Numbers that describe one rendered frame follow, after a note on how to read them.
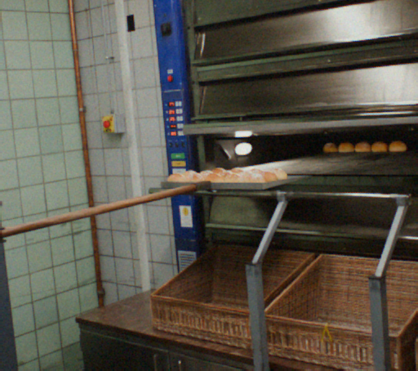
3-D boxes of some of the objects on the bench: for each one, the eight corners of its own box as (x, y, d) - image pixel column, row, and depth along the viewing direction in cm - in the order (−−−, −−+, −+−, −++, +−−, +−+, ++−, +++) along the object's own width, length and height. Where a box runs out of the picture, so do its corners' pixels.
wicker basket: (325, 315, 290) (320, 252, 288) (456, 336, 254) (452, 263, 252) (259, 354, 253) (253, 282, 251) (402, 384, 217) (397, 300, 215)
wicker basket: (221, 298, 329) (216, 243, 327) (322, 315, 292) (317, 252, 290) (149, 329, 292) (144, 266, 290) (254, 352, 256) (248, 280, 253)
